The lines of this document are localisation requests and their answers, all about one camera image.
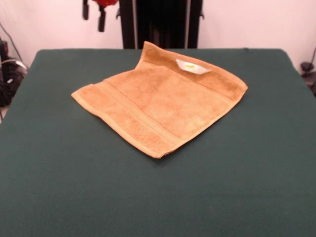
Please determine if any black power adapter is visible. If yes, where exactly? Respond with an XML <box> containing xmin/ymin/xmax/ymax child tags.
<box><xmin>300</xmin><ymin>46</ymin><xmax>316</xmax><ymax>97</ymax></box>

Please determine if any black power brick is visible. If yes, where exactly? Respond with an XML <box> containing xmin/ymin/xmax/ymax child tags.
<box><xmin>0</xmin><ymin>40</ymin><xmax>9</xmax><ymax>60</ymax></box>

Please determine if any dark green table cloth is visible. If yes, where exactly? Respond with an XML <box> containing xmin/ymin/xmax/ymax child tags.
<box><xmin>0</xmin><ymin>48</ymin><xmax>316</xmax><ymax>237</ymax></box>

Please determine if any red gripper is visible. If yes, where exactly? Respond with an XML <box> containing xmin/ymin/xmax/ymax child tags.
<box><xmin>82</xmin><ymin>0</ymin><xmax>119</xmax><ymax>33</ymax></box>

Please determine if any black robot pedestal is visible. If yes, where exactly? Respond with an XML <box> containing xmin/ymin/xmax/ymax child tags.
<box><xmin>116</xmin><ymin>0</ymin><xmax>205</xmax><ymax>49</ymax></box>

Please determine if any tan terry towel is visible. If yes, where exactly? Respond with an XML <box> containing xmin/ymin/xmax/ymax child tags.
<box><xmin>71</xmin><ymin>41</ymin><xmax>248</xmax><ymax>159</ymax></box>

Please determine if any black cable bundle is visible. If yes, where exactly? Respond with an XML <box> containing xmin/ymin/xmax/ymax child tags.
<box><xmin>0</xmin><ymin>22</ymin><xmax>28</xmax><ymax>124</ymax></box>

